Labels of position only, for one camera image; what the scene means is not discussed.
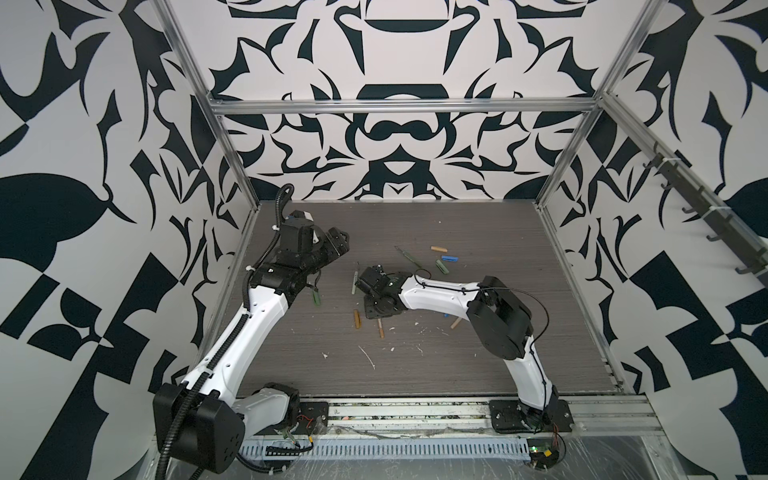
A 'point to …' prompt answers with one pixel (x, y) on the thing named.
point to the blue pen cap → (449, 258)
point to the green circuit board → (543, 453)
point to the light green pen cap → (442, 267)
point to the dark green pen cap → (316, 297)
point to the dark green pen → (407, 255)
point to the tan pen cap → (438, 248)
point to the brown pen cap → (357, 318)
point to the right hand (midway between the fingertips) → (371, 309)
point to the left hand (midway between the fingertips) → (339, 235)
